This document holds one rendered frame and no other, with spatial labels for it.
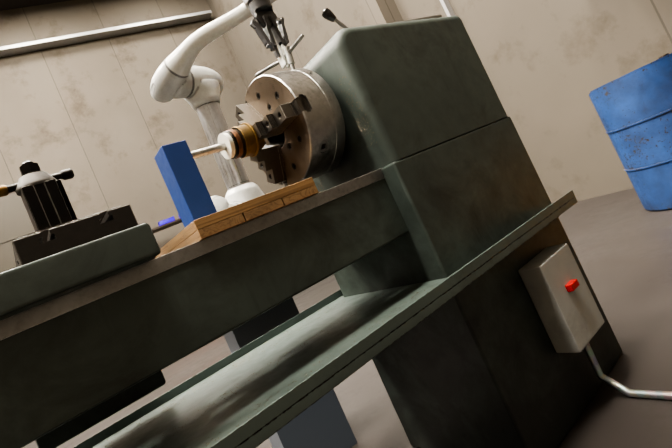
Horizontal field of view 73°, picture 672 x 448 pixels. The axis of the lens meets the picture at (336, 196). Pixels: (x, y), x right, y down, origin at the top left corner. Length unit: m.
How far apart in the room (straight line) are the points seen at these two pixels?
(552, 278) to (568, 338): 0.17
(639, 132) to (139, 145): 8.26
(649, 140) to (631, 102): 0.25
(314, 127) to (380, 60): 0.28
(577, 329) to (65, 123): 9.19
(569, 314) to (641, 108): 2.00
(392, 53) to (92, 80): 9.00
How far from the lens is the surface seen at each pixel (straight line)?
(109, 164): 9.47
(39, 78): 10.16
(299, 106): 1.16
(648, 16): 4.11
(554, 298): 1.41
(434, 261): 1.20
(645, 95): 3.24
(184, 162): 1.11
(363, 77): 1.23
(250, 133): 1.19
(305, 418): 1.82
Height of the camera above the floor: 0.80
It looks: 2 degrees up
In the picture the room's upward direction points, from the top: 25 degrees counter-clockwise
